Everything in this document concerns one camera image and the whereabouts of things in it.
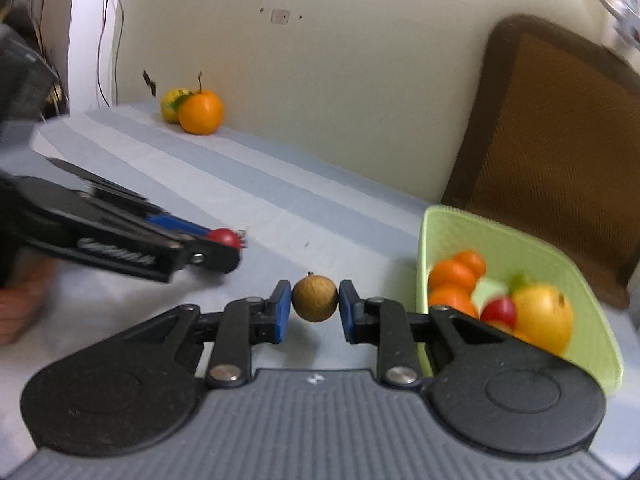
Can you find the yellow-green tangerine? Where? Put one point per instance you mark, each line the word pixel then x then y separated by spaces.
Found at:
pixel 171 105

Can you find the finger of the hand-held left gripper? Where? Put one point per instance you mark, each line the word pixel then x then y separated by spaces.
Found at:
pixel 217 257
pixel 170 222

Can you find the green plastic basket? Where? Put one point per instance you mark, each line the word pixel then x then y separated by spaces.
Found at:
pixel 590 310

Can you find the small orange kumquat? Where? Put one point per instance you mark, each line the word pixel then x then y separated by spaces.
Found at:
pixel 450 302
pixel 452 275
pixel 472 261

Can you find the orange tangerine with stem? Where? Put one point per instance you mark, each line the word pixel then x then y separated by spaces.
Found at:
pixel 200 112

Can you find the brown longan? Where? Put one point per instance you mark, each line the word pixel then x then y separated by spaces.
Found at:
pixel 314 297

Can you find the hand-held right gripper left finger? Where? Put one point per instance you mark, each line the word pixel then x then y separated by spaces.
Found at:
pixel 282 310

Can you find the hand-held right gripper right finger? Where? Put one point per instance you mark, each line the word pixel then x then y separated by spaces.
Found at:
pixel 347 310

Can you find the yellow mango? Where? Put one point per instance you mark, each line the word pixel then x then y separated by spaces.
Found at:
pixel 542 317

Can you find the brown woven seat mat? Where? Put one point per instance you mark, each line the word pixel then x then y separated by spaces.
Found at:
pixel 560 135

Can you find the green cherry tomato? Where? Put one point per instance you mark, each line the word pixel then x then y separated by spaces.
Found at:
pixel 520 280

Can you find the red cherry tomato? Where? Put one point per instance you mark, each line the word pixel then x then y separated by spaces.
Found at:
pixel 225 237
pixel 500 311

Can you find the person's left hand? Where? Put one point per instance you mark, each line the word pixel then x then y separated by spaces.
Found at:
pixel 20 310

